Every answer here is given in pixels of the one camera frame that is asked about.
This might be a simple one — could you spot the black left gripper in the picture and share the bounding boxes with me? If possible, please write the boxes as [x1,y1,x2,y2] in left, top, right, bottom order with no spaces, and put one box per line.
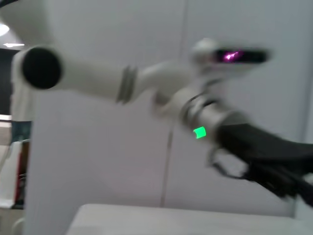
[217,122,313,199]

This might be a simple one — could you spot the white red background furniture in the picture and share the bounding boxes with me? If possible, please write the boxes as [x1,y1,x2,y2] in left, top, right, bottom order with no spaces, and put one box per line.
[0,141,30,209]

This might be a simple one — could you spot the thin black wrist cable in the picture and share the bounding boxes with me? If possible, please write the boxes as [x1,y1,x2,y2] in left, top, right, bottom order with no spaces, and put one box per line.
[206,145,249,179]

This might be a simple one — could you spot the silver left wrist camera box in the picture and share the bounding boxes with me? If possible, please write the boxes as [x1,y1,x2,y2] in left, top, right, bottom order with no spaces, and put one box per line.
[190,38,273,79]

